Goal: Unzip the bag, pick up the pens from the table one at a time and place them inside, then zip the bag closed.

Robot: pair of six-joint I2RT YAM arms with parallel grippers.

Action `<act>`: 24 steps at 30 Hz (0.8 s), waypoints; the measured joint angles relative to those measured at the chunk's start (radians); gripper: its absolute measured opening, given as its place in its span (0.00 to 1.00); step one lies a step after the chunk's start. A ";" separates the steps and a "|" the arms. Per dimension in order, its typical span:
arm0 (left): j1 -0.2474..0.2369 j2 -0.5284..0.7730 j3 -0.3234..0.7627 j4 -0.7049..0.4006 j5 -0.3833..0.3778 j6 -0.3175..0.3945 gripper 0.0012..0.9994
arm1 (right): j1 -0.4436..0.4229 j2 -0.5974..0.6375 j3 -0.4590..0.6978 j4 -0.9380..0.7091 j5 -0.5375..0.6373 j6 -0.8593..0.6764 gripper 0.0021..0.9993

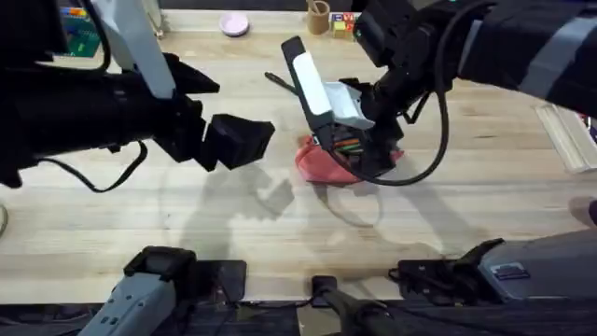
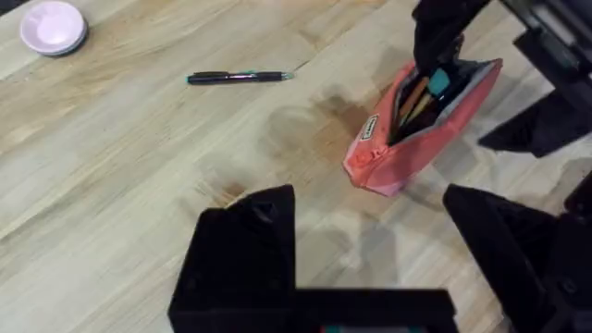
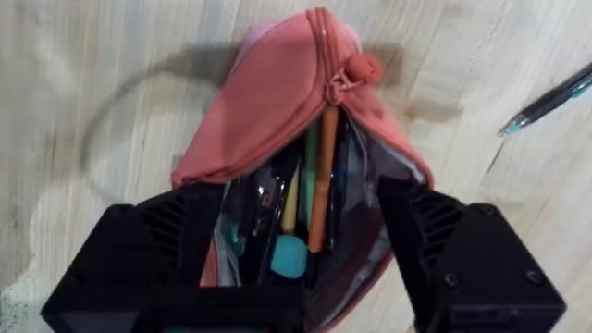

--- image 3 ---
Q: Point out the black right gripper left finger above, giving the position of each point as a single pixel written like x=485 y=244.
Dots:
x=139 y=250

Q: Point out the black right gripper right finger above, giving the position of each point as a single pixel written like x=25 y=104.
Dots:
x=472 y=268

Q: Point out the pink soft zip bag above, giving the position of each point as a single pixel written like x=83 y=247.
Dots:
x=287 y=139

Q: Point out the black pen with teal accents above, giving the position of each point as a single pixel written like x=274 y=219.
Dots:
x=546 y=102

